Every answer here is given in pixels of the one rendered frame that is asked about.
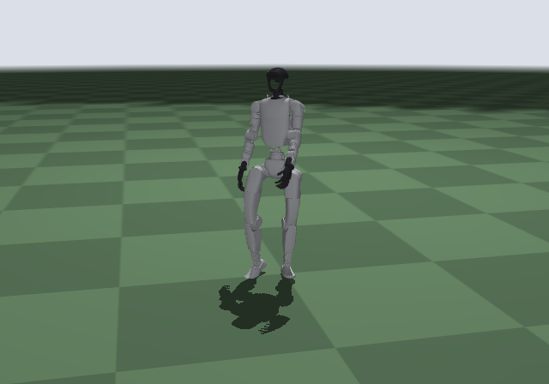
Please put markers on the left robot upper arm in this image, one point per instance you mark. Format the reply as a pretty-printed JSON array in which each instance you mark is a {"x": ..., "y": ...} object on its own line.
[{"x": 298, "y": 110}]

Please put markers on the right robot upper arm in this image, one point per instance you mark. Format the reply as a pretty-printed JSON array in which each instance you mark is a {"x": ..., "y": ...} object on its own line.
[{"x": 252, "y": 133}]

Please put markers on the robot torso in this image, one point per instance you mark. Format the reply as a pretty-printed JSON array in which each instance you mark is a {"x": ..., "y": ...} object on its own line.
[{"x": 276, "y": 121}]

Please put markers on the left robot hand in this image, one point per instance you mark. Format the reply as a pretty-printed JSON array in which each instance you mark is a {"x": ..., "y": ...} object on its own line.
[{"x": 287, "y": 173}]

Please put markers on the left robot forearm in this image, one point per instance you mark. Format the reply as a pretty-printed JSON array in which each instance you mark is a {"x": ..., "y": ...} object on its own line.
[{"x": 294, "y": 146}]

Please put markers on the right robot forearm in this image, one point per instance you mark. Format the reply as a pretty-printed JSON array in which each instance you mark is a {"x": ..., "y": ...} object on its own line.
[{"x": 247, "y": 152}]

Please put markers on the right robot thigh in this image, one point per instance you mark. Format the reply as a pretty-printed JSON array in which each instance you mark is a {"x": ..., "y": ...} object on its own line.
[{"x": 252, "y": 196}]

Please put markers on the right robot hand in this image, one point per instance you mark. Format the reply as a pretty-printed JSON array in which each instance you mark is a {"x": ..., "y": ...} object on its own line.
[{"x": 242, "y": 168}]

